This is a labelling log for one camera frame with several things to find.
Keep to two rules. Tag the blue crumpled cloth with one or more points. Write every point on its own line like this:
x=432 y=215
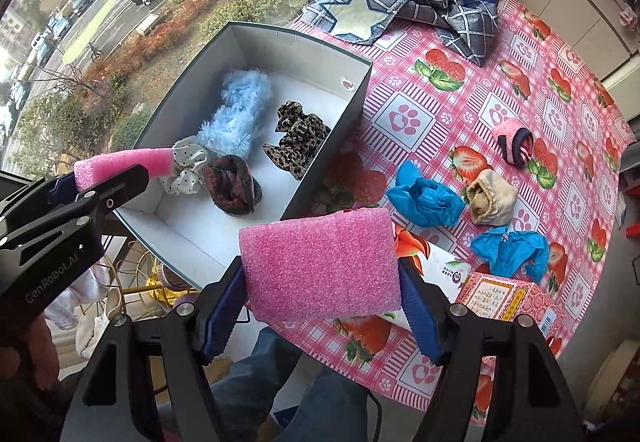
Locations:
x=425 y=197
x=510 y=247

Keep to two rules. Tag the light blue fluffy cloth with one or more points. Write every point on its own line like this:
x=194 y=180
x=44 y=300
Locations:
x=235 y=117

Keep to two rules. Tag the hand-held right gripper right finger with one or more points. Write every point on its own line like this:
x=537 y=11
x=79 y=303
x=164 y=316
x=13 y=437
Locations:
x=422 y=317

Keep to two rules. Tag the white polka dot scrunchie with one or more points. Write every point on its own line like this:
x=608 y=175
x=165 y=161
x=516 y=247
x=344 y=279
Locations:
x=187 y=162

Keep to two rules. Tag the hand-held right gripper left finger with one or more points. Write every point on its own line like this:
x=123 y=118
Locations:
x=220 y=317

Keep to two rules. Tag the leopard print scrunchie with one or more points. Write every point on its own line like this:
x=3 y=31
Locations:
x=300 y=132

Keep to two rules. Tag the brown purple knit sock roll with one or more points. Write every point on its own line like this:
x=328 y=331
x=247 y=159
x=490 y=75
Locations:
x=232 y=184

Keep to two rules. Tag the red patterned tissue box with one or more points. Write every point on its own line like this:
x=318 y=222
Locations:
x=505 y=297

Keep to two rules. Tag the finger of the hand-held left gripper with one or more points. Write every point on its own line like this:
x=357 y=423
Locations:
x=62 y=187
x=120 y=187

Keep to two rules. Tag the dark blue plaid cloth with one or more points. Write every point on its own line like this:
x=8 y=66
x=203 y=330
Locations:
x=425 y=7

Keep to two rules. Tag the person's jeans legs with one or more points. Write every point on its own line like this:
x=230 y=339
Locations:
x=280 y=372

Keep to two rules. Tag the pink black sock roll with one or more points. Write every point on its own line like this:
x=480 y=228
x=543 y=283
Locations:
x=512 y=137

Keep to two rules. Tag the pink foam sheet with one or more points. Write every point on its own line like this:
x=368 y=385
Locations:
x=125 y=161
x=320 y=267

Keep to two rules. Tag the grey cardboard box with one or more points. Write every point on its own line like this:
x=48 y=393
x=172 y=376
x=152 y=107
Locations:
x=310 y=67

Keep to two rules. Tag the pink strawberry tablecloth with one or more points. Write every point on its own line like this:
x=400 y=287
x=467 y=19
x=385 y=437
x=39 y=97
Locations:
x=415 y=112

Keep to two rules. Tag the beige sock roll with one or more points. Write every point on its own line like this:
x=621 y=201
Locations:
x=492 y=197

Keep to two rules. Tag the person's left hand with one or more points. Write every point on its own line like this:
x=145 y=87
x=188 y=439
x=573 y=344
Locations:
x=35 y=357

